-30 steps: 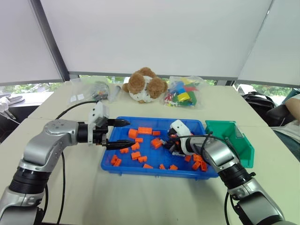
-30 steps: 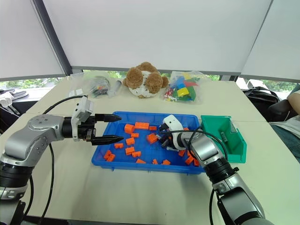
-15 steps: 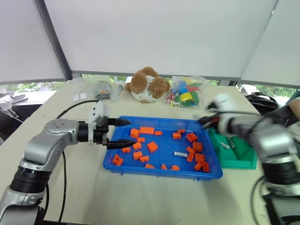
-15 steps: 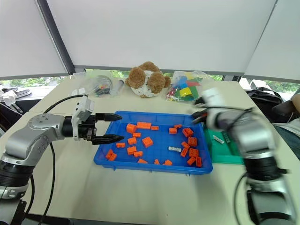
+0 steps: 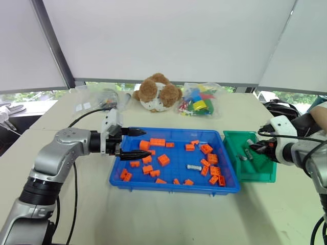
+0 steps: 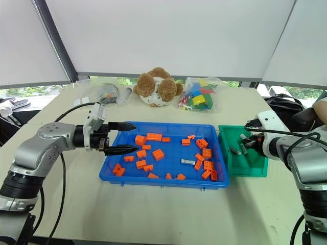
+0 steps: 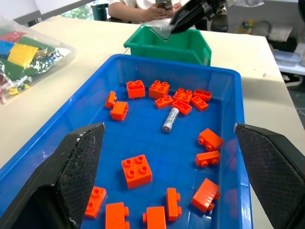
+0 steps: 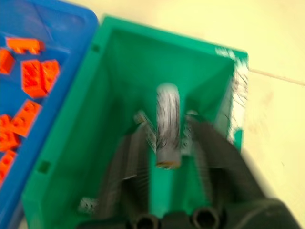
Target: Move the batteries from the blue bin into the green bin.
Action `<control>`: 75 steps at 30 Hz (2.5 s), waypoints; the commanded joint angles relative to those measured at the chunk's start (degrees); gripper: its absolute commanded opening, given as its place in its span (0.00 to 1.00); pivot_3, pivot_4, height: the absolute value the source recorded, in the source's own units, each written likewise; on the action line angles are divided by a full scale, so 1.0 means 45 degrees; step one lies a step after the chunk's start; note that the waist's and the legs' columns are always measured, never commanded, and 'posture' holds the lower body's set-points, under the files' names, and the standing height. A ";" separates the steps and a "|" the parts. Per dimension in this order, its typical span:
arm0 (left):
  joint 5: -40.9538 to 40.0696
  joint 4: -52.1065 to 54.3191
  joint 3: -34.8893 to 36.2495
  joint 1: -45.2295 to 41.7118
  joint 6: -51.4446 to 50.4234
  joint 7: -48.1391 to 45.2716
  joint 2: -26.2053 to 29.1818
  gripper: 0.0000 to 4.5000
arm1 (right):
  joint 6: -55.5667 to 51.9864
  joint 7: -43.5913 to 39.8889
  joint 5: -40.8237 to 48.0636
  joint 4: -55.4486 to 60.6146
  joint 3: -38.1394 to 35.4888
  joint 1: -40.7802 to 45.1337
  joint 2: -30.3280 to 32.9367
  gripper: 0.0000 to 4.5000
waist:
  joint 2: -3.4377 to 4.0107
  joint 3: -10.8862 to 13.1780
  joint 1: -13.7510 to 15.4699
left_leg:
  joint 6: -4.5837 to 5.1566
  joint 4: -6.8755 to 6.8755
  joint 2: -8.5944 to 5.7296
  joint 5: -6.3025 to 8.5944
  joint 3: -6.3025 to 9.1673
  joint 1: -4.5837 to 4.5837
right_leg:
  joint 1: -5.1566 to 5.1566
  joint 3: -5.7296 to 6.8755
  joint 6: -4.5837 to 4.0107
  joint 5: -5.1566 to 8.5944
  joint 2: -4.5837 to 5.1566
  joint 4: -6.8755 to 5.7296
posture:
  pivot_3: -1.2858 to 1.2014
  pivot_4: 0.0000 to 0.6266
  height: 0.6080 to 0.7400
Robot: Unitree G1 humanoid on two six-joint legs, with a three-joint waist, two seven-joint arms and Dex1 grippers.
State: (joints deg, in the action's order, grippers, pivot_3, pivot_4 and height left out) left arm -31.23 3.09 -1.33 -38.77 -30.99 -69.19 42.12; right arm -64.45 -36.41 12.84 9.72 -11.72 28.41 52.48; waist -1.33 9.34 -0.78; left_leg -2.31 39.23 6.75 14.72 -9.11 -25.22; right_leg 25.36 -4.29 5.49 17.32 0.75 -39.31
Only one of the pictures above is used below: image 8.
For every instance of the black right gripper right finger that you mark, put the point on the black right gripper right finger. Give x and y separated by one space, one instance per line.
221 171

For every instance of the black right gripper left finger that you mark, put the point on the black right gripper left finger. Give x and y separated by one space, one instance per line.
128 171

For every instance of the grey white cylindrical battery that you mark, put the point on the grey white cylindrical battery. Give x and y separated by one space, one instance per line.
168 124

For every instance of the green plastic bin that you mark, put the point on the green plastic bin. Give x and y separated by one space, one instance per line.
95 133

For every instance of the blue plastic bin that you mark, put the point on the blue plastic bin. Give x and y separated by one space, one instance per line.
57 31

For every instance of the white printed battery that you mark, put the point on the white printed battery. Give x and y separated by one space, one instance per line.
87 205

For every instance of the white scribbled paper label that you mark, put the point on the white scribbled paper label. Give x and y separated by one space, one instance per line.
239 95

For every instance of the orange toy brick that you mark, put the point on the orange toy brick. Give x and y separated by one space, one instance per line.
6 61
25 44
32 78
26 118
4 122
8 142
50 74
6 164

